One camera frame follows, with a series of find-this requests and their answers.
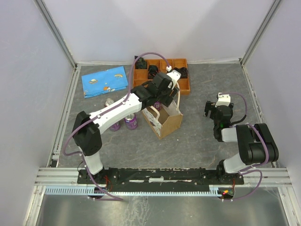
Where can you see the purple can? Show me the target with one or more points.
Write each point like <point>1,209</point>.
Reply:
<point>115,126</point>
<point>131,121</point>
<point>157,105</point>

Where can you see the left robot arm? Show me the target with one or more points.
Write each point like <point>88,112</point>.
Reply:
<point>88,128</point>

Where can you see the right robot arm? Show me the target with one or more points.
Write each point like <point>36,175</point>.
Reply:
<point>256,145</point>

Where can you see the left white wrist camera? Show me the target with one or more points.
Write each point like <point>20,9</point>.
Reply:
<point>174,75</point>

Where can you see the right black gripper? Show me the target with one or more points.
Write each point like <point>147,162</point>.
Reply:
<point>209,106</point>

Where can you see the right aluminium corner post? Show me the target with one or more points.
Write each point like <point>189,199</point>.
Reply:
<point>260,31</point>

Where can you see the orange wooden divided tray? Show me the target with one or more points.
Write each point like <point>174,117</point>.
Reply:
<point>142,75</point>

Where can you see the brown canvas bag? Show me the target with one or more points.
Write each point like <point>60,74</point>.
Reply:
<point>166,120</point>

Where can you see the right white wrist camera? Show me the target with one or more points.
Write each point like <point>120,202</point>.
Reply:
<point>223,100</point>

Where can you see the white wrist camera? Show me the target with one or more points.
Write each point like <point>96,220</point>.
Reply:
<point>223,100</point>
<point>174,75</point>

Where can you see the aluminium frame rail front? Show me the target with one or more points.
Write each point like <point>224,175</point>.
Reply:
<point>271,177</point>

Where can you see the aluminium corner post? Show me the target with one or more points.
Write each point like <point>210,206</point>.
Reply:
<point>260,31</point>
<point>55,31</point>

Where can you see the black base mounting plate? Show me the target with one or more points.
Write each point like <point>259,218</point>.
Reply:
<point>160,180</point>

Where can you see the red cola can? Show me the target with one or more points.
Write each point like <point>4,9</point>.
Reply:
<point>109,101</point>

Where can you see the left aluminium corner post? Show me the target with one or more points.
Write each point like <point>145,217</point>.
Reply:
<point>55,31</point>

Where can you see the blue printed folded cloth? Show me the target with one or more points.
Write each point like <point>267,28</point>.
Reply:
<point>95,84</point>

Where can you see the blue slotted cable duct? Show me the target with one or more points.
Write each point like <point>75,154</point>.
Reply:
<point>81,190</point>

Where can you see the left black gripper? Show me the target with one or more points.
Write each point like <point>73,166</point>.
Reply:
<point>168,100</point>

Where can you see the purple can back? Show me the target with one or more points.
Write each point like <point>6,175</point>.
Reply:
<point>157,105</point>

